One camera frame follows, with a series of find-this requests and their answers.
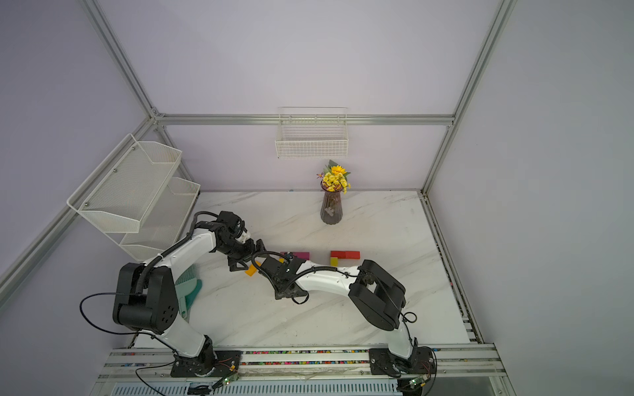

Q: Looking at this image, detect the aluminium front rail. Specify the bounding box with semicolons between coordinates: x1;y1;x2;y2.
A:
97;344;507;383

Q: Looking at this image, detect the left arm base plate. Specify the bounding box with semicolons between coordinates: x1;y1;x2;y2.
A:
170;350;243;378

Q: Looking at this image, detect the orange block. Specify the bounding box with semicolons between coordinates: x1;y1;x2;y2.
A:
245;265;259;277

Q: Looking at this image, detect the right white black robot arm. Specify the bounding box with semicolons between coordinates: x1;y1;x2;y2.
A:
252;252;420;377

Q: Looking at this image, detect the white mesh shelf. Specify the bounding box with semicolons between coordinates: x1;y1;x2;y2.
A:
67;135;182;234
119;178;200;262

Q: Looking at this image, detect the dark glass vase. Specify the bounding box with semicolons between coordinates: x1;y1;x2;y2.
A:
320;186;343;225

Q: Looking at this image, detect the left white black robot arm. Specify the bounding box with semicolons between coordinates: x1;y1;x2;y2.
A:
112;211;264;359

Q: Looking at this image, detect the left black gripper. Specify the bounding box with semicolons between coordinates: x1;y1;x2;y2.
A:
218;238;269;273

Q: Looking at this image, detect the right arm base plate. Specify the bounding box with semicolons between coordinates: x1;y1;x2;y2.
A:
368;346;438;378

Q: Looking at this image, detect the white wire wall basket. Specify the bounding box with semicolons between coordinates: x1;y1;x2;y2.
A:
275;107;349;159

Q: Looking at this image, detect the yellow flower bouquet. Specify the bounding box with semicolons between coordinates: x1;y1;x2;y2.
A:
317;160;350;193

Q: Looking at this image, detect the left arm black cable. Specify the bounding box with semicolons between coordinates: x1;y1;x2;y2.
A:
78;210;219;396

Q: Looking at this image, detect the green dustpan brush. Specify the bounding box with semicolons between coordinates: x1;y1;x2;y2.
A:
175;265;202;321

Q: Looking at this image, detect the dark red block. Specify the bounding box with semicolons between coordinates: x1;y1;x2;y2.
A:
330;251;348;260

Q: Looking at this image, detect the upper white mesh shelf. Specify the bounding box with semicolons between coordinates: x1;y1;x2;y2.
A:
67;135;182;234

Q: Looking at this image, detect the lower white mesh shelf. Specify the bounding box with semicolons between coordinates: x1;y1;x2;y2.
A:
119;178;200;262

